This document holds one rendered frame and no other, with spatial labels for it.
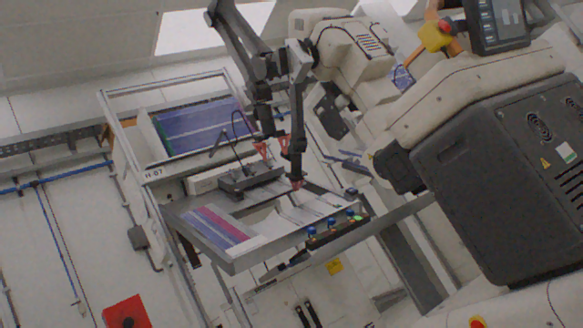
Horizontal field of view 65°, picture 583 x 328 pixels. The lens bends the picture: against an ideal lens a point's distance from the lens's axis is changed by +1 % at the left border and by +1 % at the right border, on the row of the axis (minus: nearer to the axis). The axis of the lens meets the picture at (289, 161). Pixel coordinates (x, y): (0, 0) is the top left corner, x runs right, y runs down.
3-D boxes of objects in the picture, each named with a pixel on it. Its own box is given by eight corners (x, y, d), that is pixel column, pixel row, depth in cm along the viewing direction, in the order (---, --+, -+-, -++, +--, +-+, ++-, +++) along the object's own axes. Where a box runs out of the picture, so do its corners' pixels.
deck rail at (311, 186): (363, 213, 206) (362, 200, 204) (359, 214, 205) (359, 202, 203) (273, 173, 261) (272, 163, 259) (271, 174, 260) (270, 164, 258)
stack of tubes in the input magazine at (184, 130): (256, 132, 256) (236, 94, 263) (173, 157, 229) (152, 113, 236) (250, 143, 266) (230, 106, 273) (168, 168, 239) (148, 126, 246)
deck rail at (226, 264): (235, 275, 170) (233, 261, 168) (230, 277, 169) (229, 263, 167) (163, 214, 224) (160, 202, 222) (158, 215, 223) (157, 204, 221)
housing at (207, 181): (275, 178, 257) (272, 155, 252) (198, 207, 231) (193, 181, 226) (267, 174, 263) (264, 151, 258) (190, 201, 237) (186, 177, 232)
